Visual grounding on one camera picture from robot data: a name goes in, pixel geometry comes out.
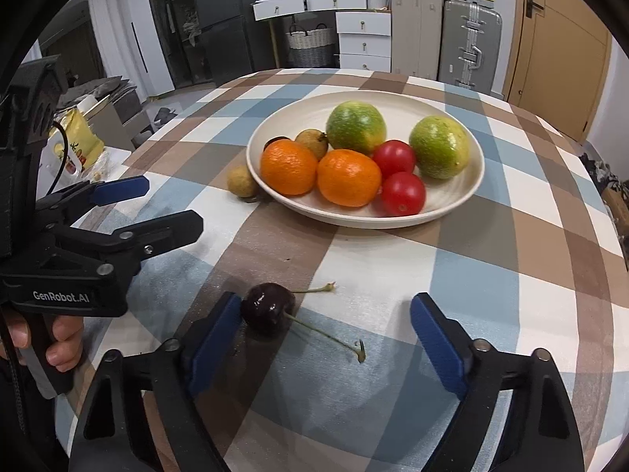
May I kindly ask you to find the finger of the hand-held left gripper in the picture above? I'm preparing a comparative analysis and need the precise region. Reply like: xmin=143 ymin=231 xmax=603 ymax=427
xmin=59 ymin=210 xmax=204 ymax=276
xmin=34 ymin=175 xmax=151 ymax=224

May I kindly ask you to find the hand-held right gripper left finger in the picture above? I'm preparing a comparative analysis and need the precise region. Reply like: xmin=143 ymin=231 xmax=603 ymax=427
xmin=69 ymin=291 xmax=244 ymax=472

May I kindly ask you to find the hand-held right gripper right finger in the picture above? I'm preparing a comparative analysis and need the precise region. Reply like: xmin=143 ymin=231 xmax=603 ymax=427
xmin=410 ymin=292 xmax=585 ymax=472

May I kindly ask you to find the brown longan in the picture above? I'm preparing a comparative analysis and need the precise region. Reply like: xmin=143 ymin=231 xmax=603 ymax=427
xmin=295 ymin=129 xmax=329 ymax=160
xmin=227 ymin=164 xmax=260 ymax=199

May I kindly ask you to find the mandarin orange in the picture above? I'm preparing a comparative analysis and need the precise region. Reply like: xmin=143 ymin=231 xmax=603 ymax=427
xmin=316 ymin=148 xmax=383 ymax=208
xmin=260 ymin=139 xmax=319 ymax=196

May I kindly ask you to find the white round plate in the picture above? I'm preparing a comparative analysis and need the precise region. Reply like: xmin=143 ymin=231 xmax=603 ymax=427
xmin=246 ymin=90 xmax=486 ymax=229

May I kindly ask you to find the red cherry tomato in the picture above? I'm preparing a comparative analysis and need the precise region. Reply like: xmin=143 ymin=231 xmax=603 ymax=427
xmin=372 ymin=140 xmax=417 ymax=178
xmin=381 ymin=172 xmax=427 ymax=217

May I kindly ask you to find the yellow-green round fruit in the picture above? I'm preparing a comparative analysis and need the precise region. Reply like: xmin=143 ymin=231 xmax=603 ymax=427
xmin=409 ymin=115 xmax=471 ymax=180

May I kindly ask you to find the green round fruit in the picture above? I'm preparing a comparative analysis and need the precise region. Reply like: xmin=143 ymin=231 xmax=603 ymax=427
xmin=326 ymin=101 xmax=387 ymax=157

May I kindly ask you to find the person's left hand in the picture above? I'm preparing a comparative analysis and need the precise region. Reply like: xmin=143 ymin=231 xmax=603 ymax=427
xmin=0 ymin=315 xmax=85 ymax=367

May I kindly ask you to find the yellow snack bag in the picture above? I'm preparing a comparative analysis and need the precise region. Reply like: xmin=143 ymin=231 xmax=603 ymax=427
xmin=46 ymin=108 xmax=106 ymax=178

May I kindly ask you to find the dark glass cabinet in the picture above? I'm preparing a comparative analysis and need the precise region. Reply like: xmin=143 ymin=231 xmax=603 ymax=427
xmin=145 ymin=0 xmax=217 ymax=92

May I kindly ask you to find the dark grey refrigerator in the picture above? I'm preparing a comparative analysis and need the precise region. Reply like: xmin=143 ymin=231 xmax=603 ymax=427
xmin=189 ymin=0 xmax=281 ymax=87

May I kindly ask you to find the wooden broom stick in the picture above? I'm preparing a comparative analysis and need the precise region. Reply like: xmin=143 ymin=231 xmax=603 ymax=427
xmin=269 ymin=20 xmax=283 ymax=70

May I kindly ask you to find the woven laundry basket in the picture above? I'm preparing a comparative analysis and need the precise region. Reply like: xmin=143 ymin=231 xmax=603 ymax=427
xmin=286 ymin=23 xmax=337 ymax=67

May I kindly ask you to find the white desk with drawers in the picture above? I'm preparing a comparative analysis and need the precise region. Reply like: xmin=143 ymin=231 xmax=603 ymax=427
xmin=252 ymin=0 xmax=393 ymax=74

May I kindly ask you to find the silver suitcase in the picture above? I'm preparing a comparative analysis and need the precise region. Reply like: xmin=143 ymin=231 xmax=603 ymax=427
xmin=437 ymin=0 xmax=503 ymax=93

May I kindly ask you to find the beige suitcase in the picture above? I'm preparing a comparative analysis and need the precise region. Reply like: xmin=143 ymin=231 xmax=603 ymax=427
xmin=390 ymin=0 xmax=445 ymax=79

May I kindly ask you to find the wooden door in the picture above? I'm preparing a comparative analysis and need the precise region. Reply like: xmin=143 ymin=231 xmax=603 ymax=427
xmin=501 ymin=0 xmax=612 ymax=143

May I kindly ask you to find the black cable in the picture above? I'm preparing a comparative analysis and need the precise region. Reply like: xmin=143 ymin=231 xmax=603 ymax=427
xmin=49 ymin=120 xmax=70 ymax=192

